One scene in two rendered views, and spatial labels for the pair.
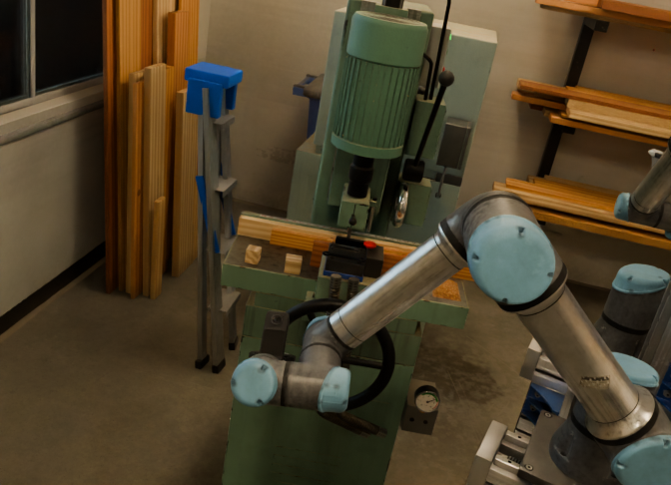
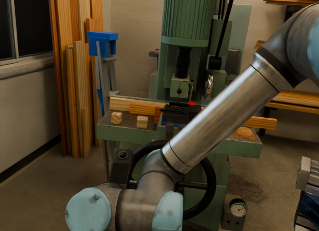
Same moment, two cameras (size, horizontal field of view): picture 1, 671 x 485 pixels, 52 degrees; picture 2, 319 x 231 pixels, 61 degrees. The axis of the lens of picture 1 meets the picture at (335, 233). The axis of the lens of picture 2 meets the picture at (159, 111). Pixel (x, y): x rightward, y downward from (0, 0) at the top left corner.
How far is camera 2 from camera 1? 67 cm
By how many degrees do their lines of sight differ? 6
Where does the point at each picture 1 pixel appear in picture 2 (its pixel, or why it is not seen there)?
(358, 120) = (178, 21)
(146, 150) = (76, 82)
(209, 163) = (102, 81)
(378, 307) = (204, 134)
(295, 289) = (144, 139)
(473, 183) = not seen: hidden behind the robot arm
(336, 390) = (170, 216)
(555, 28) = (272, 16)
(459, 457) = not seen: outside the picture
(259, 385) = (91, 216)
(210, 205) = (105, 104)
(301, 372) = (134, 199)
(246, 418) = not seen: hidden behind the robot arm
